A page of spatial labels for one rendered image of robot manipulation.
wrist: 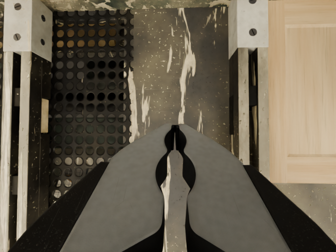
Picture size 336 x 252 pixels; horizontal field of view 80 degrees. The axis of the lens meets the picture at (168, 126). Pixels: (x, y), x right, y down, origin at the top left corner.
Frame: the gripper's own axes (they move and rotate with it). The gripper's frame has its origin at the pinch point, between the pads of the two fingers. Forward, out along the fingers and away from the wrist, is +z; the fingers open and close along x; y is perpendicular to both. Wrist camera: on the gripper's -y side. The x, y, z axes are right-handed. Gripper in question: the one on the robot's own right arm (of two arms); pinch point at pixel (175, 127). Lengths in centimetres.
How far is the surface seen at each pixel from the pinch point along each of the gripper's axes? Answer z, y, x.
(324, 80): 34.3, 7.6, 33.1
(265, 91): 27.9, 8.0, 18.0
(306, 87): 33.5, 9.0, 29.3
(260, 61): 31.1, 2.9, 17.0
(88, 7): 45.0, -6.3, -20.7
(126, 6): 45.1, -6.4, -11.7
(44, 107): 31.6, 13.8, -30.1
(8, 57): 32.5, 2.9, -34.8
